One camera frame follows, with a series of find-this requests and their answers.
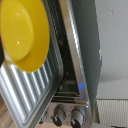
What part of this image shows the yellow bowl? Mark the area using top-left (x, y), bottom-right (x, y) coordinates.
top-left (0, 0), bottom-right (51, 74)

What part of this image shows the black dish rack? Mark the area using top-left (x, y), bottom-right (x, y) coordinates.
top-left (0, 0), bottom-right (103, 128)

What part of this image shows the silver oven knob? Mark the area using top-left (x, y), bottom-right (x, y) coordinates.
top-left (70, 106), bottom-right (87, 128)
top-left (51, 104), bottom-right (68, 127)

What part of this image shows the white ribbed box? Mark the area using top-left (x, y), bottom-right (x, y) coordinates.
top-left (95, 97), bottom-right (128, 128)

